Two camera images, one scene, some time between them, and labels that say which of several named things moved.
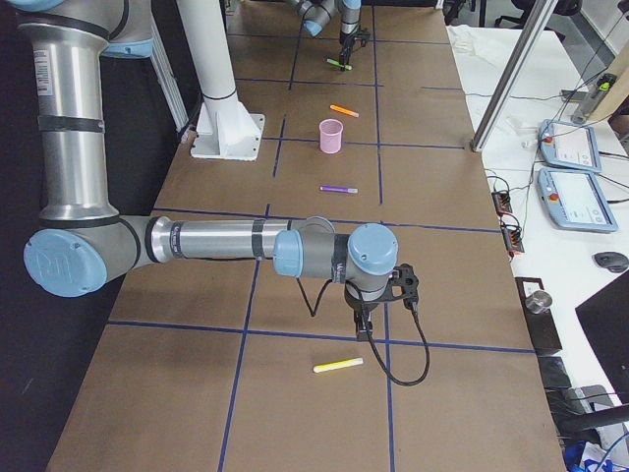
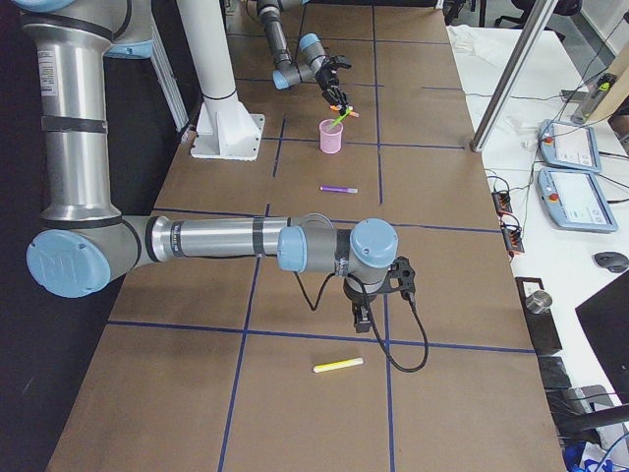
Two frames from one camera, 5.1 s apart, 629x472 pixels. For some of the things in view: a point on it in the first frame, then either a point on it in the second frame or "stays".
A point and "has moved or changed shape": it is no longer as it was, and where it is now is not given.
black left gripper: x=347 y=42 to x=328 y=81
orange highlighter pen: x=344 y=110 stays
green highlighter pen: x=331 y=61 has moved or changed shape
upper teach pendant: x=569 y=145 stays
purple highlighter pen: x=345 y=190 stays
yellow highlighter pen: x=338 y=365 stays
